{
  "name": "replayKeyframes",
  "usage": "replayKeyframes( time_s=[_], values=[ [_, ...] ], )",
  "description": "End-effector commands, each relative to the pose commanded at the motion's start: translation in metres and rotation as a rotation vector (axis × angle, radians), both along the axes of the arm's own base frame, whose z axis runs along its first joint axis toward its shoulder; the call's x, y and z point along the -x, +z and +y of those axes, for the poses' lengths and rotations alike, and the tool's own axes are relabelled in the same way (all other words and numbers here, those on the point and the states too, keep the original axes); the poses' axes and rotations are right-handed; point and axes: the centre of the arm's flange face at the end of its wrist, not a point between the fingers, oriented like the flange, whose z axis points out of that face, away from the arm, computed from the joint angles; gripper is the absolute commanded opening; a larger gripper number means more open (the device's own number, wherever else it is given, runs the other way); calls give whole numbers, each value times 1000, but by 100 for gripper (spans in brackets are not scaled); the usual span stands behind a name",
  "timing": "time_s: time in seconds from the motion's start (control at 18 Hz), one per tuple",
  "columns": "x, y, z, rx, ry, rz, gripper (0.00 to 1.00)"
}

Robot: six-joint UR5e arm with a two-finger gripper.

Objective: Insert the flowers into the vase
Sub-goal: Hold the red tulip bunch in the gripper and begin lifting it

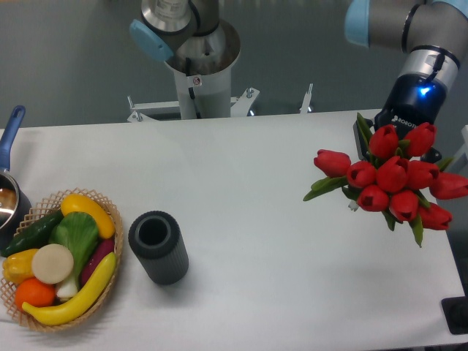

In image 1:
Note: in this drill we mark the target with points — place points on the orange fruit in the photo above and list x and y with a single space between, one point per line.
34 292

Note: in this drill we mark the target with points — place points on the green bok choy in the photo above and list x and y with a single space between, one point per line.
78 232

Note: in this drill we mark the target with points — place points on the green cucumber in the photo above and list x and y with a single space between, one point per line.
35 236

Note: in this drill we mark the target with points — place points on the round beige slice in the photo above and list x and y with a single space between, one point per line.
52 264

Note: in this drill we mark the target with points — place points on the purple sweet potato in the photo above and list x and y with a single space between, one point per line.
103 248

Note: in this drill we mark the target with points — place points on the red tulip bouquet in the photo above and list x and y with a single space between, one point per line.
392 179

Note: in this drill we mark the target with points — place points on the yellow squash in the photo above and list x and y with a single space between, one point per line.
81 203

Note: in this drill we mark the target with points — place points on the black device at table edge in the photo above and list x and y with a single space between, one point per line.
455 311

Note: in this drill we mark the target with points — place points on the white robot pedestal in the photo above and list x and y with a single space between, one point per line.
202 71

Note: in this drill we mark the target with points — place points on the woven wicker basket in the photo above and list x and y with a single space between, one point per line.
42 208

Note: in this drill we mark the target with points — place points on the white metal mounting frame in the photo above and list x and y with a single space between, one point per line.
244 105

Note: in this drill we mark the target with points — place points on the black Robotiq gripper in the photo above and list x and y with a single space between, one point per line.
412 101

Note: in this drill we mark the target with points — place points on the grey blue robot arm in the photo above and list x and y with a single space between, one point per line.
432 33

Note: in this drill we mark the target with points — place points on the blue handled saucepan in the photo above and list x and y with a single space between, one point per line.
14 203

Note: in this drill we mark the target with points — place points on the yellow bell pepper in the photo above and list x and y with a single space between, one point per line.
18 267

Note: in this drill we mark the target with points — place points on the dark grey ribbed vase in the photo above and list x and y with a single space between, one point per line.
156 240

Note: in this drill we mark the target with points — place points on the yellow banana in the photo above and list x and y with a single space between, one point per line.
82 301

